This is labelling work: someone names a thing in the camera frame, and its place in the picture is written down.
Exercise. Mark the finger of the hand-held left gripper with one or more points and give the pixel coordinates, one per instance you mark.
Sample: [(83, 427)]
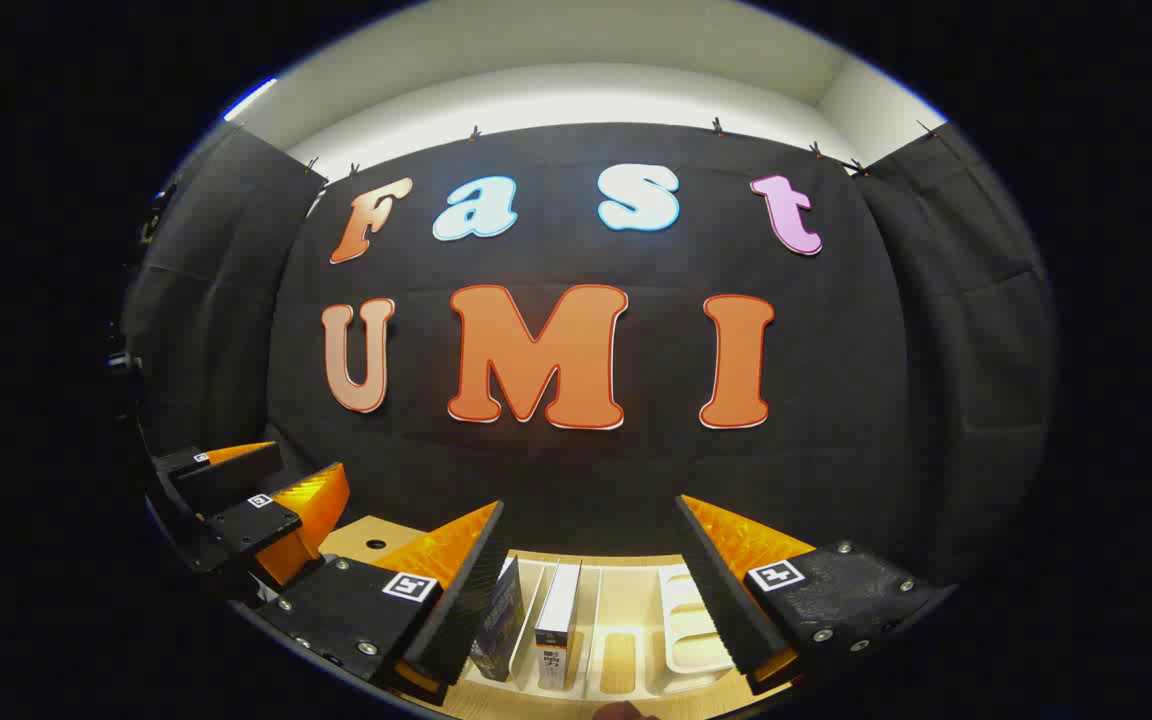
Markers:
[(226, 478), (251, 527)]

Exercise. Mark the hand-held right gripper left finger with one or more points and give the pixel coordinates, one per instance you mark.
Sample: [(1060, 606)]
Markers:
[(466, 610)]

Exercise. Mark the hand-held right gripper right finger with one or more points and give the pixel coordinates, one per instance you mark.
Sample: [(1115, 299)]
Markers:
[(726, 600)]

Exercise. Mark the blue cover book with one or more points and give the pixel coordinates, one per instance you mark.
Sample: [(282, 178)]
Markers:
[(498, 625)]

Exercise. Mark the white book with dark portrait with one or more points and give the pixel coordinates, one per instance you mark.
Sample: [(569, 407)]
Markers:
[(558, 620)]

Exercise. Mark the cream bookshelf file holder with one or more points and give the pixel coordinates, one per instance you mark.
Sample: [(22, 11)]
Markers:
[(626, 610)]

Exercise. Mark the black backdrop cloth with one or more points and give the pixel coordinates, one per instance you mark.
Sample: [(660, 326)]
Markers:
[(636, 480)]

